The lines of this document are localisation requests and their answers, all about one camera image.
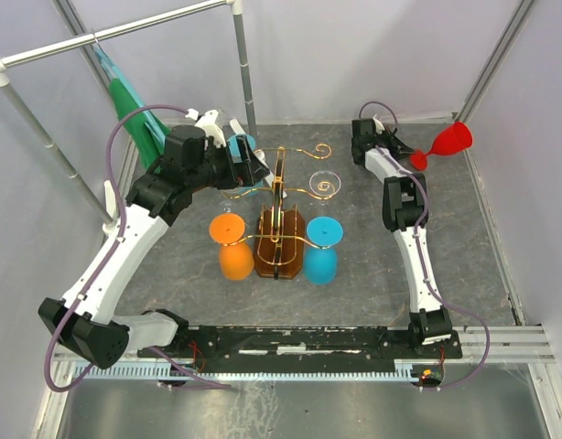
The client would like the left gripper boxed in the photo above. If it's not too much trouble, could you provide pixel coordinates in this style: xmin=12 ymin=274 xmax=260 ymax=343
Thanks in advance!
xmin=189 ymin=135 xmax=270 ymax=192

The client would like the red wine glass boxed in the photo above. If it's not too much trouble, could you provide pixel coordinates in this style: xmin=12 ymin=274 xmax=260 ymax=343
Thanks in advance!
xmin=409 ymin=122 xmax=473 ymax=171

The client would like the clear wine glass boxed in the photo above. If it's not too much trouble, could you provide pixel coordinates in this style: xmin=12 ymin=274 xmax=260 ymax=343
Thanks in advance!
xmin=308 ymin=170 xmax=341 ymax=206
xmin=221 ymin=191 xmax=243 ymax=213

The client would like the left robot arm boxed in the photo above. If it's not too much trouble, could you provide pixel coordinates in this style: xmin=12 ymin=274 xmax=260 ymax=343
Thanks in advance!
xmin=38 ymin=125 xmax=268 ymax=369

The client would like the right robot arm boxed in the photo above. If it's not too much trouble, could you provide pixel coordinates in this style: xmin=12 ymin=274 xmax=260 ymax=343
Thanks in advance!
xmin=351 ymin=117 xmax=452 ymax=358

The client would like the light blue back glass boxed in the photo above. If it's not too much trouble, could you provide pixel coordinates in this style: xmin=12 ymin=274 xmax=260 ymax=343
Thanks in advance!
xmin=226 ymin=134 xmax=264 ymax=195

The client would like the brown wooden rack base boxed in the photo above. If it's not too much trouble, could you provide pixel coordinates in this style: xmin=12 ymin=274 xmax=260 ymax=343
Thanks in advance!
xmin=253 ymin=205 xmax=305 ymax=280

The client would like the orange wine glass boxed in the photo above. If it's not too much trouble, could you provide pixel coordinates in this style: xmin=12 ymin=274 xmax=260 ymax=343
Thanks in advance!
xmin=209 ymin=212 xmax=254 ymax=281

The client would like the blue front wine glass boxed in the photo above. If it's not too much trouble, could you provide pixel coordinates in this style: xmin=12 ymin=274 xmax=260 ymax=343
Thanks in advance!
xmin=303 ymin=216 xmax=344 ymax=285

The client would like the green cloth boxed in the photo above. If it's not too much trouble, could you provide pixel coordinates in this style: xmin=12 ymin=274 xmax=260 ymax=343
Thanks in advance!
xmin=109 ymin=79 xmax=170 ymax=169

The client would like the blue clothes hanger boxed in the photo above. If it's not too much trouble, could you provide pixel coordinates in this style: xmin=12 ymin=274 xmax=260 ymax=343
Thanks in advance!
xmin=92 ymin=44 xmax=168 ymax=147

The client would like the gold wire glass rack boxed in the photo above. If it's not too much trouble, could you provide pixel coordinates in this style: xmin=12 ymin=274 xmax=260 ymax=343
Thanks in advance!
xmin=243 ymin=146 xmax=315 ymax=254

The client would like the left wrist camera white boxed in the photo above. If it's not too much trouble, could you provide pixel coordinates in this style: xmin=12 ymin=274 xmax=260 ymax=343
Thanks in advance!
xmin=185 ymin=108 xmax=226 ymax=148

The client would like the light blue cable duct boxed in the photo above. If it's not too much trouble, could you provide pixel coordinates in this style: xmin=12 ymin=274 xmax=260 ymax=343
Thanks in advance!
xmin=85 ymin=360 xmax=419 ymax=384

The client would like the silver clothes rail frame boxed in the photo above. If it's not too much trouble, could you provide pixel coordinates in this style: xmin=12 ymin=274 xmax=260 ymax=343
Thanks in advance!
xmin=0 ymin=0 xmax=289 ymax=234

